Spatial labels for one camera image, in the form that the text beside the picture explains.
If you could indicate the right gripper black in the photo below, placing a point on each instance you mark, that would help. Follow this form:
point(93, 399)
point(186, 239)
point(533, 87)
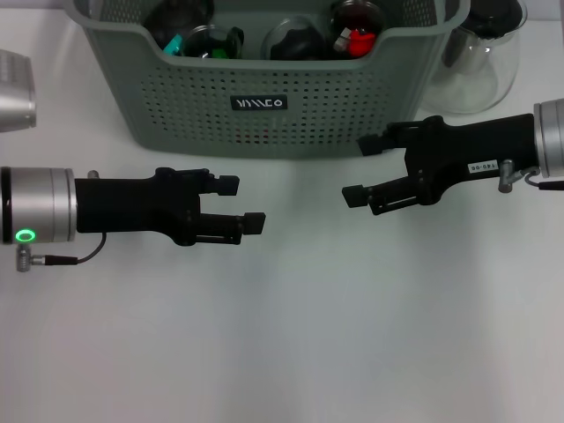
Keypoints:
point(462, 150)

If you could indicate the grey-green perforated storage bin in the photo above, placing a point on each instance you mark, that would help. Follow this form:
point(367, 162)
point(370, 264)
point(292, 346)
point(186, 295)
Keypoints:
point(308, 123)

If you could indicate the cyan translucent toy brick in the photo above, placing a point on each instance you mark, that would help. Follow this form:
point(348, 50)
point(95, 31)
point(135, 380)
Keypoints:
point(173, 45)

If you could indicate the glass teacup black sleeve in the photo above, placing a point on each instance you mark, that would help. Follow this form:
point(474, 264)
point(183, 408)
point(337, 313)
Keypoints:
point(352, 13)
point(207, 42)
point(295, 44)

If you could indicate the long white toy brick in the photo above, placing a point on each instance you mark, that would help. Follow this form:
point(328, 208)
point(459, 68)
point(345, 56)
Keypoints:
point(341, 42)

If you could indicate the red wedge toy brick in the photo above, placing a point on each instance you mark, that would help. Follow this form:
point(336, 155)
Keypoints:
point(362, 44)

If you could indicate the glass carafe with black lid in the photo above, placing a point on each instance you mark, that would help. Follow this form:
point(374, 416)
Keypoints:
point(476, 88)

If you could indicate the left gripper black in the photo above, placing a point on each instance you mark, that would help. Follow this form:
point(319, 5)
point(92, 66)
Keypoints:
point(132, 205)

